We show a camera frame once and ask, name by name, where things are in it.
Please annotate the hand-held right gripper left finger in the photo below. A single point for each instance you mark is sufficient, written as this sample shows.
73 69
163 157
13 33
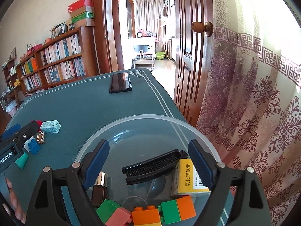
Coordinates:
96 162

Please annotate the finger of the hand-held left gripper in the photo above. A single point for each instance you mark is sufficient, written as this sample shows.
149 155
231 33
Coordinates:
10 130
30 128

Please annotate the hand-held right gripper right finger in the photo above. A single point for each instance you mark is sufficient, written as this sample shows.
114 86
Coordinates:
199 162

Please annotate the red toy brick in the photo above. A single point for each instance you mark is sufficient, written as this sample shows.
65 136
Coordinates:
38 123

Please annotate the teal plastic case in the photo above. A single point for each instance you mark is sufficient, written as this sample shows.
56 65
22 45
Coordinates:
21 161

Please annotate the blue toy brick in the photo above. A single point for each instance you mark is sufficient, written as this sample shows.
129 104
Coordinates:
34 147

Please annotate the small white box teal print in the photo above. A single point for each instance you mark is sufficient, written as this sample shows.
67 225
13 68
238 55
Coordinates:
50 126

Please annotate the yellow and white carton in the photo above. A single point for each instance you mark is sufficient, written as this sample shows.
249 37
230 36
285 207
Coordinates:
185 179

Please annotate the brown and gold lipstick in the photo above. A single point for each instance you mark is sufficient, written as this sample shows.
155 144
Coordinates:
100 193

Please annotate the black folding comb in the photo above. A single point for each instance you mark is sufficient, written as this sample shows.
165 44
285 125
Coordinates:
150 167

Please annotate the green and pink toy block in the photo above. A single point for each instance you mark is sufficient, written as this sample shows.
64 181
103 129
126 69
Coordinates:
110 210

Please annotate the green and orange toy block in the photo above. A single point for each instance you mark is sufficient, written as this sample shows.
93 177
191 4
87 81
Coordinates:
176 208

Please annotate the clear plastic bowl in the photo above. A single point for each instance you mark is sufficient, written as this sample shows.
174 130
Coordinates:
141 131

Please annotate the orange and yellow toy brick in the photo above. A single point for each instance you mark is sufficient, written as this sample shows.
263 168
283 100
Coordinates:
145 216

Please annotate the person's left hand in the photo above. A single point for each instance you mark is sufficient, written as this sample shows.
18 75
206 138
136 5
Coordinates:
17 207

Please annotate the small dark wooden shelf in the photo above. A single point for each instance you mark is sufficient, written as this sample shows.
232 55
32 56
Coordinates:
10 82

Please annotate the wooden bookshelf with books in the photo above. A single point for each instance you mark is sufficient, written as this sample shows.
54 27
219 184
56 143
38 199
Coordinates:
61 58

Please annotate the red flat box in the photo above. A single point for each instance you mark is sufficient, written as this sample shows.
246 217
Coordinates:
34 48

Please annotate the black smartphone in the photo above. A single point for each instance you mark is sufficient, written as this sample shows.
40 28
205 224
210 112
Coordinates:
120 82

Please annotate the patterned purple curtain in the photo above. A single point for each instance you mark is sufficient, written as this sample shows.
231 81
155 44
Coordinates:
247 87

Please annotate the brown wooden door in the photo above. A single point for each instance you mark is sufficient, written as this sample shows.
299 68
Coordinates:
190 63

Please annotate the green plastic basin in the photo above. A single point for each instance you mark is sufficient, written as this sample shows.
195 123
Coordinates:
160 55

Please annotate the metal cart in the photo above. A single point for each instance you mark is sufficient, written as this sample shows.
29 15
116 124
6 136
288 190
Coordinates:
143 56

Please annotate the tan cardboard box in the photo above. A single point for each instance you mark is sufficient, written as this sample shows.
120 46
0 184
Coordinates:
84 23

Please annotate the green cardboard box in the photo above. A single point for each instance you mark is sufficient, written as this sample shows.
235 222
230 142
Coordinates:
82 17

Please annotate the brown cardboard box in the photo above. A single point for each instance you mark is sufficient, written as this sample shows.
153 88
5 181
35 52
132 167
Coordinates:
82 11

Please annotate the red cardboard box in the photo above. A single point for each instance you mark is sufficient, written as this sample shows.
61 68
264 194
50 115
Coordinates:
81 4

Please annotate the brass door knob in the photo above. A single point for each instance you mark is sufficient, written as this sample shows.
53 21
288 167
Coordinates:
202 28

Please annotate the beige room curtain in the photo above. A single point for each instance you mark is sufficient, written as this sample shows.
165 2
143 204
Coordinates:
148 14

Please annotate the picture frame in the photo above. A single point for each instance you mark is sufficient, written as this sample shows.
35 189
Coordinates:
58 30

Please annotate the wooden door frame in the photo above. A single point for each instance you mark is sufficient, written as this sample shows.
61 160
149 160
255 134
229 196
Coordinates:
103 28

